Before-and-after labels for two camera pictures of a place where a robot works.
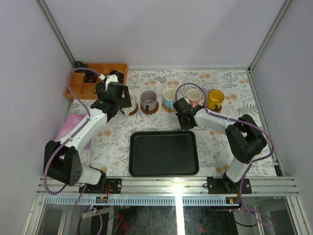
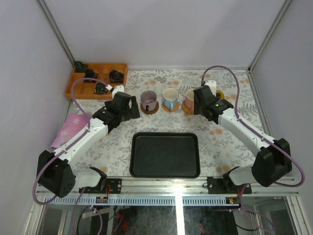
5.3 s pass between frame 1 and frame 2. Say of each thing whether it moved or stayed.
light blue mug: stayed
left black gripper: moved
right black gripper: moved
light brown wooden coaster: stayed
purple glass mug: stayed
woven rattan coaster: stayed
